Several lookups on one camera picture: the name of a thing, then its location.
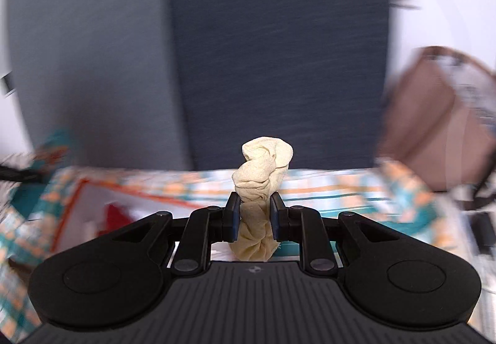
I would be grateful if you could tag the blue upholstered headboard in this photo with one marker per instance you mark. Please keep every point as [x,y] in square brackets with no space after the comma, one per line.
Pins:
[271,57]

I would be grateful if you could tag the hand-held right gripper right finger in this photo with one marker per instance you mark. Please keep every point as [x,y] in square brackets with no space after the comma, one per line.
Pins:
[278,218]

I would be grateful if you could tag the brown cardboard box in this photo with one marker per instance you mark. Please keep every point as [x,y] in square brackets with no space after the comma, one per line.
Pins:
[426,115]

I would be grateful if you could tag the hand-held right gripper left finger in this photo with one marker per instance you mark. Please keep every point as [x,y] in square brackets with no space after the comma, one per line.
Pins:
[232,218]

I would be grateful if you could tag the beige fabric scrunchie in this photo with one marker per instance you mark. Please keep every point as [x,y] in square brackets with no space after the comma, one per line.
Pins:
[263,169]

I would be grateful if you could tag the plaid blanket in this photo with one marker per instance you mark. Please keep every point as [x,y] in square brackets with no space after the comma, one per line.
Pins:
[329,181]

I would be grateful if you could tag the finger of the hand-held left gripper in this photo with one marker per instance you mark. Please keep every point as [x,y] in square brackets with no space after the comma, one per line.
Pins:
[19,173]

